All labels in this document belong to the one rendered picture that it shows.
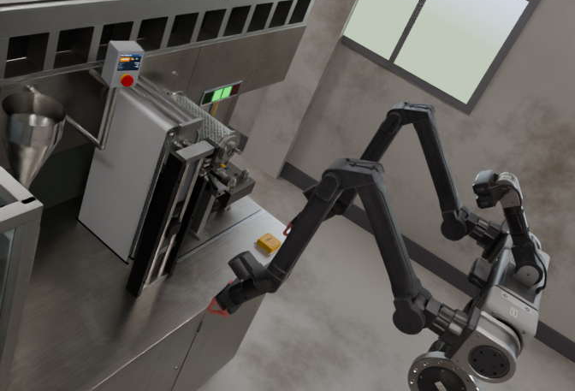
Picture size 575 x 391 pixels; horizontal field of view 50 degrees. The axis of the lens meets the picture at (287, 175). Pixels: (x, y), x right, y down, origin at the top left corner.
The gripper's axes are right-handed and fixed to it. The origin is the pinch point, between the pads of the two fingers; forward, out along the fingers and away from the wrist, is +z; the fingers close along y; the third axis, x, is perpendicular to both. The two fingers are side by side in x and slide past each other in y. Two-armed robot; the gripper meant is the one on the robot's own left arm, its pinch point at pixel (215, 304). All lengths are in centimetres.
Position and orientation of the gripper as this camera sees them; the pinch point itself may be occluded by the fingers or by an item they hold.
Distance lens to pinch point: 187.2
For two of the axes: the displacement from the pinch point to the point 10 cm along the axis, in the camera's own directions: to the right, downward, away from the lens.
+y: -4.3, 3.7, -8.2
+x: 5.4, 8.4, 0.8
